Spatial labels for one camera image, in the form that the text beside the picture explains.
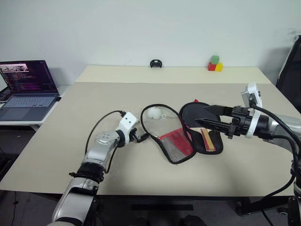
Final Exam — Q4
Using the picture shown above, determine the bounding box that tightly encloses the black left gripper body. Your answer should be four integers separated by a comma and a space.
129, 127, 142, 144

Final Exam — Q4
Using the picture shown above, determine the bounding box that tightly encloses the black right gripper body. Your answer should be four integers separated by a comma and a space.
227, 105, 253, 140

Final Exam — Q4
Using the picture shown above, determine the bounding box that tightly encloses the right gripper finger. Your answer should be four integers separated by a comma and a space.
195, 118, 233, 137
204, 105, 235, 117

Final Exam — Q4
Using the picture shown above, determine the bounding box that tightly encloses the black table tennis paddle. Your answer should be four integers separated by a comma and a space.
180, 102, 217, 152

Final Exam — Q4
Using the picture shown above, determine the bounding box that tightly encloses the black mesh paddle case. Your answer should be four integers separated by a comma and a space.
140, 98, 224, 165

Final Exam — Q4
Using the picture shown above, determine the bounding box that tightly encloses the white table tennis ball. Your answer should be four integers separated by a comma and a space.
147, 107, 163, 120

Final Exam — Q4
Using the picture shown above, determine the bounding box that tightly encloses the beige table mat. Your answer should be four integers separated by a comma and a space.
0, 81, 301, 196

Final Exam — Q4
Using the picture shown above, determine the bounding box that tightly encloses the black office chair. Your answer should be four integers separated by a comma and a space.
276, 35, 301, 108

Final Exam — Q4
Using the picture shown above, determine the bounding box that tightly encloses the dark rounded shape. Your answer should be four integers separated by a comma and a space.
179, 214, 206, 226

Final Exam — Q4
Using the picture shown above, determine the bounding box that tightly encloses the white side table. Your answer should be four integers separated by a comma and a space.
0, 84, 70, 133

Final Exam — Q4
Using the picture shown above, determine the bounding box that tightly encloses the open dark laptop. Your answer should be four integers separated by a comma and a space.
0, 60, 62, 122

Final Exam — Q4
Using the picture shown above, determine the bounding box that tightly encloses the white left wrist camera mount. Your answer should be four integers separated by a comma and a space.
115, 112, 140, 143

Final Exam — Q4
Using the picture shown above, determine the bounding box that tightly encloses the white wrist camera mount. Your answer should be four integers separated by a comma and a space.
115, 112, 140, 143
240, 82, 263, 139

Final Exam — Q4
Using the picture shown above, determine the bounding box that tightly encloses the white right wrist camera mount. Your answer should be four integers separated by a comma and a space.
240, 82, 263, 139

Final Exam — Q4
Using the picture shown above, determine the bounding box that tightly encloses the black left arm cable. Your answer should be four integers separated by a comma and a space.
85, 110, 126, 174

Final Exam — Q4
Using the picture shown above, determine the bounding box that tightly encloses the black table base frame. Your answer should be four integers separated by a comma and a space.
130, 195, 296, 217

